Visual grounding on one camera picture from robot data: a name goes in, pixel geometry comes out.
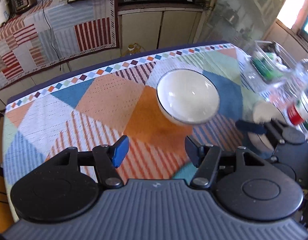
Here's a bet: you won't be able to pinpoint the orange wooden chair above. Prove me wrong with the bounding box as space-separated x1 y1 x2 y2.
0 112 15 233

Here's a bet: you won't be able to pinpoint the patchwork tablecloth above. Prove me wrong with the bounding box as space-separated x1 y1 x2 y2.
2 40 295 223

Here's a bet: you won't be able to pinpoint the clear plastic basket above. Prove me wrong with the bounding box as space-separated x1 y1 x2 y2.
243 40 296 93

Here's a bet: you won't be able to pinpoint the water bottle red label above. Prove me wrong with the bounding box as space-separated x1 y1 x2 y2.
286 89 308 133

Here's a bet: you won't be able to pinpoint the teal egg plate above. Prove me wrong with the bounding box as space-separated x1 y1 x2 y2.
172 162 198 184

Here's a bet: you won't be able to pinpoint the black power cable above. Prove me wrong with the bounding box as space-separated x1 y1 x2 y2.
36 0 63 63

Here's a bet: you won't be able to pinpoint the clear water bottle white cap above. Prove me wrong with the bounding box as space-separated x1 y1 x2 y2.
293 59 308 95

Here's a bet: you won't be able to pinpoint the cooking oil bottle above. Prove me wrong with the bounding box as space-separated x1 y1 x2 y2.
122 43 143 56

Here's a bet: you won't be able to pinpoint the beige cabinet doors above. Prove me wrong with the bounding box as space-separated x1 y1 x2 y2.
118 7 202 54

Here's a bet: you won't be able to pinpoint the striped counter cloth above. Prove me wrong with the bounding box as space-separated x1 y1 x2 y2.
0 0 119 90

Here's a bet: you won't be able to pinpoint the white ribbed bowl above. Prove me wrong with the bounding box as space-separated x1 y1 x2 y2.
248 101 286 153
156 69 220 126

